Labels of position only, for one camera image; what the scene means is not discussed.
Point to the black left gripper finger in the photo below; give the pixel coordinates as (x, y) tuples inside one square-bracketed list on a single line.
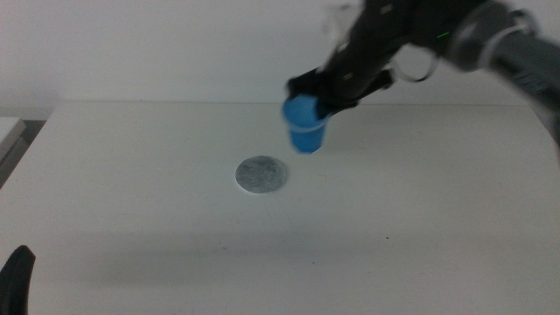
[(16, 284)]

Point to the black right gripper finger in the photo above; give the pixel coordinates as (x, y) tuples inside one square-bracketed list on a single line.
[(337, 107), (306, 83)]

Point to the blue plastic cup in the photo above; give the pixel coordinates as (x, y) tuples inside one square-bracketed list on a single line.
[(307, 136)]

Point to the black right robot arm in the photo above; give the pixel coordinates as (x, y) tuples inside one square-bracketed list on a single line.
[(516, 52)]

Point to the grey round cup mat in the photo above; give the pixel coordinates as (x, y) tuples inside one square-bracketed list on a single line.
[(261, 174)]

